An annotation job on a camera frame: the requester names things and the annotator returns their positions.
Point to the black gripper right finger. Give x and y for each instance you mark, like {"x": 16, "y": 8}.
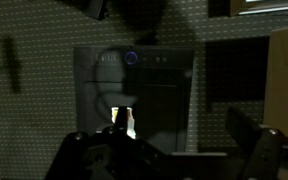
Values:
{"x": 270, "y": 156}

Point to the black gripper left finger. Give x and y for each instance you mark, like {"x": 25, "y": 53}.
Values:
{"x": 117, "y": 156}

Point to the small white item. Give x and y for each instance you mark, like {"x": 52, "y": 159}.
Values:
{"x": 131, "y": 126}

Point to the black computer tower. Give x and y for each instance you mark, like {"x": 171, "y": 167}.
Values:
{"x": 157, "y": 100}

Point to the wide wooden drawer with clothes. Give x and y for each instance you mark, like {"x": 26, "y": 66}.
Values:
{"x": 285, "y": 83}

